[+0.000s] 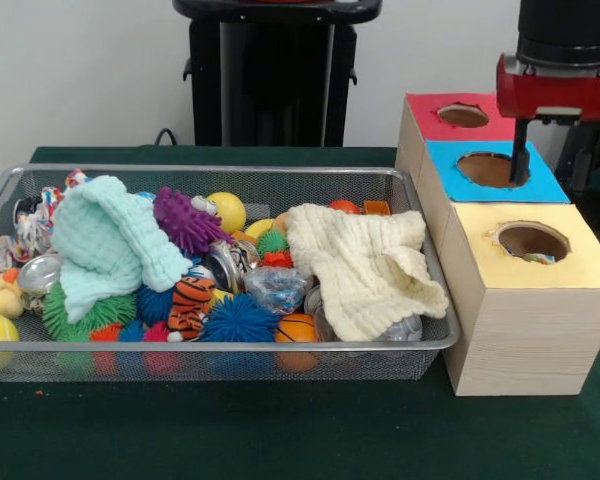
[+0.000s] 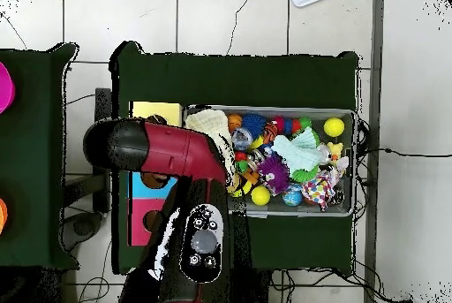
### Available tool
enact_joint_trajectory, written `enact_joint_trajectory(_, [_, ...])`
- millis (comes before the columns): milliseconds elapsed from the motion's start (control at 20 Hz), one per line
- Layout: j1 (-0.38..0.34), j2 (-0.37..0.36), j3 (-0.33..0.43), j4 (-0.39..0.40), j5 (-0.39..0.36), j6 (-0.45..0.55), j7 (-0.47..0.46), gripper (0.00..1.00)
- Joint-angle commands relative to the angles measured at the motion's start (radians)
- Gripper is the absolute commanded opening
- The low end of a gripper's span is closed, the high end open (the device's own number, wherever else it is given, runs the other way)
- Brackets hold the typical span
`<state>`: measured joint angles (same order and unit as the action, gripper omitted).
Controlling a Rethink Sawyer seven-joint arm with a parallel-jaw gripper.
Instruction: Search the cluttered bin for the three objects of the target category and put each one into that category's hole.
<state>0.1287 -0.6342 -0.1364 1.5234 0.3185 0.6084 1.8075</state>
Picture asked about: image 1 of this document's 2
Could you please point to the colourful printed cloth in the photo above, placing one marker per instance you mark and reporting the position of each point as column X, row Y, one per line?
column 537, row 258
column 32, row 225

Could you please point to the small orange basketball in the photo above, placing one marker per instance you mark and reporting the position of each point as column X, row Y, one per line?
column 296, row 329

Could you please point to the blue spiky ball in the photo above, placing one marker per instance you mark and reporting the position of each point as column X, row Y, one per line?
column 240, row 320

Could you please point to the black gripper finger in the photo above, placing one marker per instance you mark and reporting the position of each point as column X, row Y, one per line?
column 521, row 155

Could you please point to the green spiky ball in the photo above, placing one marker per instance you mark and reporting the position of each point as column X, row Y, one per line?
column 115, row 310

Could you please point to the wooden box with three holes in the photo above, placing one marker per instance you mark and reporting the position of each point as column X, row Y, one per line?
column 525, row 345

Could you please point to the purple spiky toy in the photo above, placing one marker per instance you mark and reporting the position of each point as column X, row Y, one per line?
column 190, row 220

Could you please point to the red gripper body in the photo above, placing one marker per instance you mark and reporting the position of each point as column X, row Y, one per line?
column 565, row 92

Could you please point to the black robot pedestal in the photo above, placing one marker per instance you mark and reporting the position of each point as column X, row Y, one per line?
column 270, row 90

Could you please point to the mint green cloth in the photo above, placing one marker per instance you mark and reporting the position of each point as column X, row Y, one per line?
column 105, row 240

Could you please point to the cream knitted cloth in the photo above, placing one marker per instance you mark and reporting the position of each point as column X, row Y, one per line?
column 360, row 260

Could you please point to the tiger plush toy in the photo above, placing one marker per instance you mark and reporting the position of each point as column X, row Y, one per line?
column 192, row 300

